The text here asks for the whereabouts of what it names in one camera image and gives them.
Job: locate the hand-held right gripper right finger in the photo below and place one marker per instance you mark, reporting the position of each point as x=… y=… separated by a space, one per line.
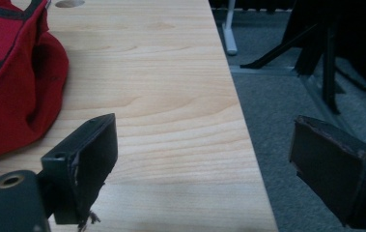
x=335 y=170

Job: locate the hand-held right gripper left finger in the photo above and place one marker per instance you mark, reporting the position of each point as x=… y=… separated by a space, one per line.
x=90 y=154

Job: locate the red cap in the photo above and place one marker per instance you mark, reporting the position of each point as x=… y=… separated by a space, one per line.
x=13 y=96

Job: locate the black stand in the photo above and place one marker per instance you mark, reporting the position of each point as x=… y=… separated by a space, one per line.
x=328 y=64

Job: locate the white table frame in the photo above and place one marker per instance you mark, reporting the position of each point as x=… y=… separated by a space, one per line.
x=229 y=32

